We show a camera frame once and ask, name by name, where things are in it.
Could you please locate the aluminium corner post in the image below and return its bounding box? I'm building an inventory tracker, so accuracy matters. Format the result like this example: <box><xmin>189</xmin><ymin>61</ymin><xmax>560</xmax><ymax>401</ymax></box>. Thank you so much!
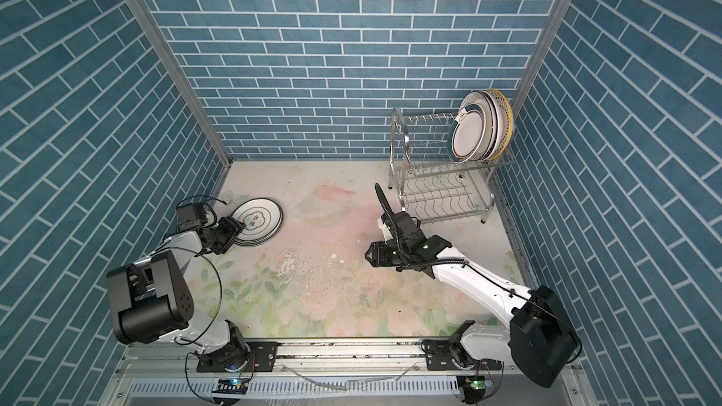
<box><xmin>124</xmin><ymin>0</ymin><xmax>232</xmax><ymax>169</ymax></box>
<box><xmin>510</xmin><ymin>0</ymin><xmax>596</xmax><ymax>111</ymax></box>

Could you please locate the right base circuit board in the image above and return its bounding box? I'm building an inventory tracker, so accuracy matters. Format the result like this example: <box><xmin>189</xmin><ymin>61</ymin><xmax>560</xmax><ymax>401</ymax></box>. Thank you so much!
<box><xmin>456</xmin><ymin>375</ymin><xmax>496</xmax><ymax>405</ymax></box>

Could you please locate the base circuit board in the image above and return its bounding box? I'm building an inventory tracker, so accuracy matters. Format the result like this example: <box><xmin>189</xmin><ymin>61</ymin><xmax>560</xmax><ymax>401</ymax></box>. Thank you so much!
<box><xmin>456</xmin><ymin>375</ymin><xmax>496</xmax><ymax>405</ymax></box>
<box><xmin>212</xmin><ymin>378</ymin><xmax>250</xmax><ymax>396</ymax></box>

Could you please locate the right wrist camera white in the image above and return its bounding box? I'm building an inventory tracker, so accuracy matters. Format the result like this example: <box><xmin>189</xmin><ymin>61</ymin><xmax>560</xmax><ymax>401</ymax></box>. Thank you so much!
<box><xmin>377</xmin><ymin>218</ymin><xmax>394</xmax><ymax>242</ymax></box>

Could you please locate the stainless steel dish rack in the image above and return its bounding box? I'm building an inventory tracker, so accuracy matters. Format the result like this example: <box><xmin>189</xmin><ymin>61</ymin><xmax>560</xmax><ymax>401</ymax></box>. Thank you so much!
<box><xmin>388</xmin><ymin>108</ymin><xmax>515</xmax><ymax>224</ymax></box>

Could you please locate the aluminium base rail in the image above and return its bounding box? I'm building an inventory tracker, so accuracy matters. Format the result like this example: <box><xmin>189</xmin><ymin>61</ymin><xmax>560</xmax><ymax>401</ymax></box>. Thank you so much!
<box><xmin>100</xmin><ymin>338</ymin><xmax>595</xmax><ymax>405</ymax></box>

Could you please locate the left base circuit board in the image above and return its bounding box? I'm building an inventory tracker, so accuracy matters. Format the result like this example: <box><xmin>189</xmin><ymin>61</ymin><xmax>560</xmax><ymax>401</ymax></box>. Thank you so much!
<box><xmin>212</xmin><ymin>378</ymin><xmax>250</xmax><ymax>396</ymax></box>

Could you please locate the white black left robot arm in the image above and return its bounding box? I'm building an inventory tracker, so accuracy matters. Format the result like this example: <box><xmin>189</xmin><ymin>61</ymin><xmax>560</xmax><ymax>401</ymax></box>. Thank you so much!
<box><xmin>106</xmin><ymin>217</ymin><xmax>252</xmax><ymax>373</ymax></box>

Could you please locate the aluminium left corner post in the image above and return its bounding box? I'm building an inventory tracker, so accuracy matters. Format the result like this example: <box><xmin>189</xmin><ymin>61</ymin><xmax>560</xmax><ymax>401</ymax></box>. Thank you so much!
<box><xmin>124</xmin><ymin>0</ymin><xmax>232</xmax><ymax>169</ymax></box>

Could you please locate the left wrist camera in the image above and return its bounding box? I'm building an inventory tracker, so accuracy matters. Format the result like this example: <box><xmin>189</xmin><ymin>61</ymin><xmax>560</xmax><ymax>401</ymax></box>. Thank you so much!
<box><xmin>176</xmin><ymin>202</ymin><xmax>214</xmax><ymax>232</ymax></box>

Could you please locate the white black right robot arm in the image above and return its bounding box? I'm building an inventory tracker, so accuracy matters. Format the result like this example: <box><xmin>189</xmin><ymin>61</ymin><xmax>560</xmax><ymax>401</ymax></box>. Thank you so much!
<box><xmin>365</xmin><ymin>236</ymin><xmax>583</xmax><ymax>387</ymax></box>

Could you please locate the black corrugated right cable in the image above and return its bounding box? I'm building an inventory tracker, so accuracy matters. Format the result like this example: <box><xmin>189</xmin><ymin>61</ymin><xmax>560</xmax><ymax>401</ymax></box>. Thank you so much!
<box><xmin>374</xmin><ymin>182</ymin><xmax>469</xmax><ymax>272</ymax></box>

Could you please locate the aluminium right corner post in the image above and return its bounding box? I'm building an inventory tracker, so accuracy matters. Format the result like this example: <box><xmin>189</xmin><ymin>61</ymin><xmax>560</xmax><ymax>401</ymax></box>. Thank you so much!
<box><xmin>510</xmin><ymin>0</ymin><xmax>596</xmax><ymax>111</ymax></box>

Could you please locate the white plate black striped rim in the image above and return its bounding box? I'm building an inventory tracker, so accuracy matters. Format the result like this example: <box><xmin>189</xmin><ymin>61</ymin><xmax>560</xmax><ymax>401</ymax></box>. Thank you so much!
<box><xmin>450</xmin><ymin>91</ymin><xmax>508</xmax><ymax>162</ymax></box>

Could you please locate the yellow rimmed rear plate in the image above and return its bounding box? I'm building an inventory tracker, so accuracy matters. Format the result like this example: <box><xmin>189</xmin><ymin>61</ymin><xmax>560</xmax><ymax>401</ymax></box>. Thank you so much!
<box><xmin>486</xmin><ymin>89</ymin><xmax>513</xmax><ymax>161</ymax></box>

